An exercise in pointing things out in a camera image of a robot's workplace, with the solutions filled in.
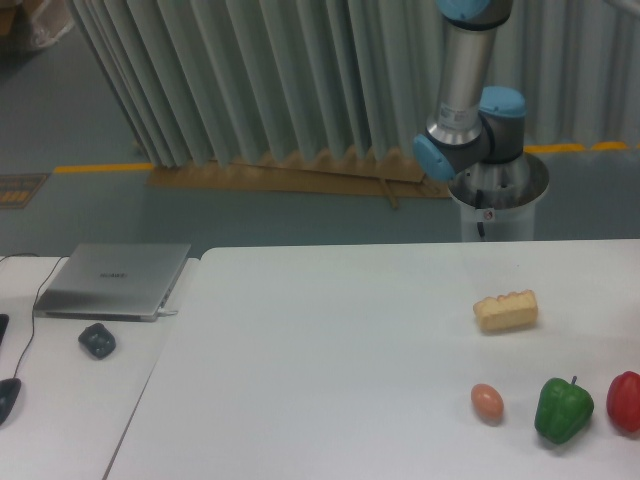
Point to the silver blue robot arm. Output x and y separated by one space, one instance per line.
471 122

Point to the green bell pepper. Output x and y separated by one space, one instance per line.
564 408

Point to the red bell pepper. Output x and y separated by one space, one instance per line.
622 402

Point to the brown cardboard sheet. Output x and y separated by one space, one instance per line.
393 177

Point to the white usb plug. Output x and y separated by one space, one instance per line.
166 313

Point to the pale green curtain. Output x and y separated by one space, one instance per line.
228 80

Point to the toy bread slice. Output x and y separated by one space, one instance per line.
505 312

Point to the silver laptop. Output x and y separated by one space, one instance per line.
130 282

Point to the brown egg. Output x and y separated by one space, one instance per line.
487 402

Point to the floor warning sticker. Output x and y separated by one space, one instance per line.
18 189

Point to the black keyboard edge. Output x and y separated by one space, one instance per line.
4 321

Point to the black computer mouse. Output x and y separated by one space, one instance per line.
9 392

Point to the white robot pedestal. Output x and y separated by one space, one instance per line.
497 202

